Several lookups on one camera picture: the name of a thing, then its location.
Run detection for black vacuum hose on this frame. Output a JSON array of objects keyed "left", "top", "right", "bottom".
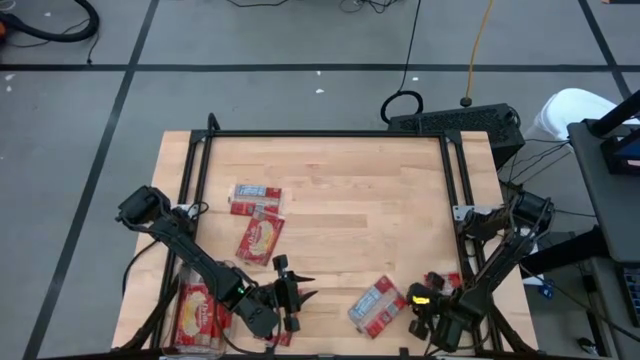
[{"left": 0, "top": 0, "right": 100, "bottom": 44}]

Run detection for dark grey side table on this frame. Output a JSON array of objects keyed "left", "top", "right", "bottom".
[{"left": 567, "top": 89, "right": 640, "bottom": 266}]

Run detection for black table frame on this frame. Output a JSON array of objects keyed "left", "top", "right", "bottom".
[{"left": 119, "top": 112, "right": 539, "bottom": 360}]

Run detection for white rounded container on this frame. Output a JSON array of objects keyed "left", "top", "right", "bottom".
[{"left": 530, "top": 87, "right": 640, "bottom": 144}]

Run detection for red popcorn bag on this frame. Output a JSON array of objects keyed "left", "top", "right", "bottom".
[
  {"left": 173, "top": 282, "right": 217, "bottom": 350},
  {"left": 255, "top": 331, "right": 294, "bottom": 348},
  {"left": 234, "top": 208, "right": 286, "bottom": 267},
  {"left": 228, "top": 183, "right": 284, "bottom": 217},
  {"left": 347, "top": 274, "right": 409, "bottom": 340},
  {"left": 213, "top": 302, "right": 235, "bottom": 346},
  {"left": 423, "top": 271, "right": 462, "bottom": 297}
]

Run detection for clear plastic basket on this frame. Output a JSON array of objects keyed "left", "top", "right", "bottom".
[{"left": 167, "top": 259, "right": 237, "bottom": 357}]

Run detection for black floor cable bundle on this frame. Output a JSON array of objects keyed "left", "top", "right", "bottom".
[{"left": 339, "top": 0, "right": 401, "bottom": 15}]

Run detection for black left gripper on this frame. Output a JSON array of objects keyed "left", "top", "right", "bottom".
[{"left": 267, "top": 254, "right": 320, "bottom": 334}]

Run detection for white paper sheet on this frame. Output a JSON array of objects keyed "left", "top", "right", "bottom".
[{"left": 519, "top": 269, "right": 546, "bottom": 287}]

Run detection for dark keyboard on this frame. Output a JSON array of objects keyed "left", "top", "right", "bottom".
[{"left": 622, "top": 267, "right": 640, "bottom": 326}]

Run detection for yellow hanging cable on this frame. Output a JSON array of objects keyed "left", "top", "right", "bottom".
[{"left": 463, "top": 0, "right": 496, "bottom": 109}]

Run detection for black hanging cable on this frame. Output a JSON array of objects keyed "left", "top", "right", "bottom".
[{"left": 379, "top": 0, "right": 425, "bottom": 125}]

